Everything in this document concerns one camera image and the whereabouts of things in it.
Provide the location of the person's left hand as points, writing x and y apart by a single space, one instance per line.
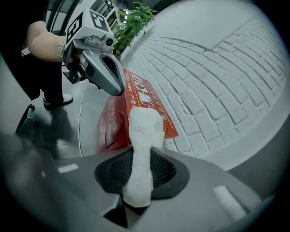
75 57

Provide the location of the green leafy plant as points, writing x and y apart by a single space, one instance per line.
131 25

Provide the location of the person's black shirt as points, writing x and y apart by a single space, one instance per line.
20 15

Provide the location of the red fire extinguisher box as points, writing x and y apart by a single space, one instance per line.
113 127

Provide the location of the person's left forearm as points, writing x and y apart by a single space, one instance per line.
43 43

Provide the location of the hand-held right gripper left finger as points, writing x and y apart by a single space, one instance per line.
79 181

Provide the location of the white shoe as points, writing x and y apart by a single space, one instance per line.
64 98

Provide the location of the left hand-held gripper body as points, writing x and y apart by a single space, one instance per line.
86 29

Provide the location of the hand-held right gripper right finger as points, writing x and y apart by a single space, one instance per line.
204 181

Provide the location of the white cloth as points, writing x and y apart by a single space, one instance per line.
141 136

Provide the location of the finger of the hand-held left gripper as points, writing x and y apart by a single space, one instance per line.
108 74
93 81

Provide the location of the person's black trousers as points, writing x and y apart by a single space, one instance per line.
34 77

